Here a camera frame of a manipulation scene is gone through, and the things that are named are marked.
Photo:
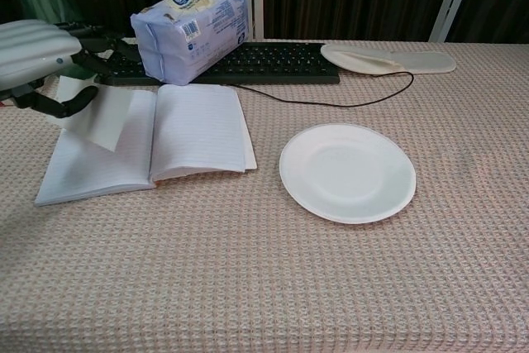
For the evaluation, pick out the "white cloth slipper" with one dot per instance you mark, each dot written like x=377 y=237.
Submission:
x=413 y=61

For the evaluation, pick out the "black computer keyboard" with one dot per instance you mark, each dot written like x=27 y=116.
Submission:
x=281 y=63

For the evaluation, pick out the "white paper plate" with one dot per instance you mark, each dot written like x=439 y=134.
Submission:
x=347 y=173

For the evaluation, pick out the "beige waffle tablecloth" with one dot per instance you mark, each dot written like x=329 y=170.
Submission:
x=248 y=278

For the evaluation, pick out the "light blue tissue pack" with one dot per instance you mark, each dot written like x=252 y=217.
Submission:
x=186 y=39

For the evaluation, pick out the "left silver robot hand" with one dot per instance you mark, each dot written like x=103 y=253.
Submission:
x=29 y=51

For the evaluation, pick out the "yellow cover lined notebook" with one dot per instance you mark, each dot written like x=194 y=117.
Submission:
x=194 y=130

